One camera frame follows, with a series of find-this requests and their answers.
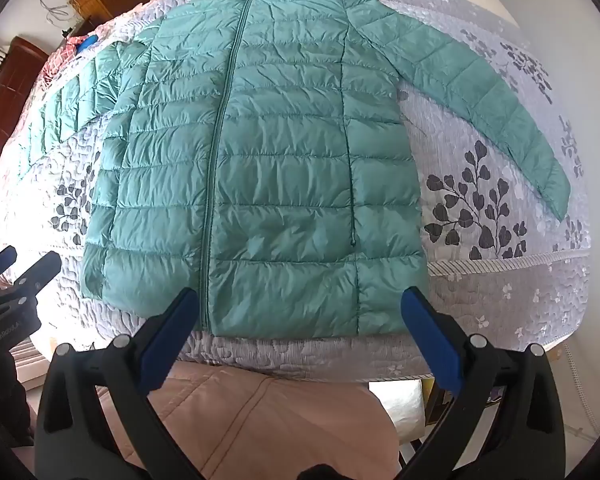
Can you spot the dark brown wooden panel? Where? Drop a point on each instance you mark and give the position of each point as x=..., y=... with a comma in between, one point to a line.
x=10, y=105

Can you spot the pink checked cloth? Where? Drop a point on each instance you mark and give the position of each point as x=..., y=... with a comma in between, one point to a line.
x=66, y=52

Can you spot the white grey leaf-print quilt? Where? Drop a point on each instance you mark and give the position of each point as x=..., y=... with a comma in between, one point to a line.
x=480, y=285

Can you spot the small blue object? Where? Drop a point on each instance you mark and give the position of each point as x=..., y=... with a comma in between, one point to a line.
x=87, y=44

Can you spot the person's pink quilted coat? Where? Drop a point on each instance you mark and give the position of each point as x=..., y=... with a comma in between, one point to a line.
x=255, y=425

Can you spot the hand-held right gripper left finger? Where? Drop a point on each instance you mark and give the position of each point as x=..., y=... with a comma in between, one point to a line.
x=172, y=332

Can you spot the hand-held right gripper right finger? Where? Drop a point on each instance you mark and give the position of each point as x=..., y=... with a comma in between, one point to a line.
x=430, y=335

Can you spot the teal quilted puffer jacket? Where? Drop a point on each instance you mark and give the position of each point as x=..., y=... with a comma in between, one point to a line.
x=280, y=160

